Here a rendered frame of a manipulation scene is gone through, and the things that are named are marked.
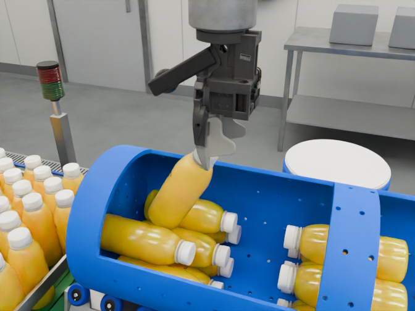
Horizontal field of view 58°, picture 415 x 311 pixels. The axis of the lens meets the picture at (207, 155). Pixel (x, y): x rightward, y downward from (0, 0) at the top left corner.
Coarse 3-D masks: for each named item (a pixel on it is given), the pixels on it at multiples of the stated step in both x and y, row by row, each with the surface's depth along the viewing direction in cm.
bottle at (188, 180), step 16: (192, 160) 61; (176, 176) 62; (192, 176) 61; (208, 176) 62; (160, 192) 66; (176, 192) 63; (192, 192) 62; (160, 208) 66; (176, 208) 64; (160, 224) 67; (176, 224) 68
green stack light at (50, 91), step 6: (42, 84) 108; (48, 84) 108; (54, 84) 109; (60, 84) 110; (42, 90) 110; (48, 90) 109; (54, 90) 109; (60, 90) 111; (48, 96) 110; (54, 96) 110; (60, 96) 111
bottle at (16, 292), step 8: (8, 264) 69; (0, 272) 67; (8, 272) 68; (16, 272) 70; (0, 280) 67; (8, 280) 68; (16, 280) 69; (0, 288) 67; (8, 288) 68; (16, 288) 69; (0, 296) 67; (8, 296) 68; (16, 296) 70; (24, 296) 72; (0, 304) 68; (8, 304) 69; (16, 304) 70
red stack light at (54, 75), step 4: (36, 68) 107; (52, 68) 107; (56, 68) 108; (60, 68) 110; (40, 72) 107; (44, 72) 106; (48, 72) 107; (52, 72) 107; (56, 72) 108; (60, 72) 110; (40, 76) 107; (44, 76) 107; (48, 76) 107; (52, 76) 108; (56, 76) 108; (60, 76) 110; (40, 80) 108; (44, 80) 108; (48, 80) 108; (52, 80) 108; (56, 80) 109; (60, 80) 110
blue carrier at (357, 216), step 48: (96, 192) 62; (144, 192) 86; (240, 192) 79; (288, 192) 74; (336, 192) 58; (384, 192) 61; (96, 240) 60; (240, 240) 81; (336, 240) 51; (96, 288) 66; (144, 288) 60; (192, 288) 56; (240, 288) 76; (336, 288) 50
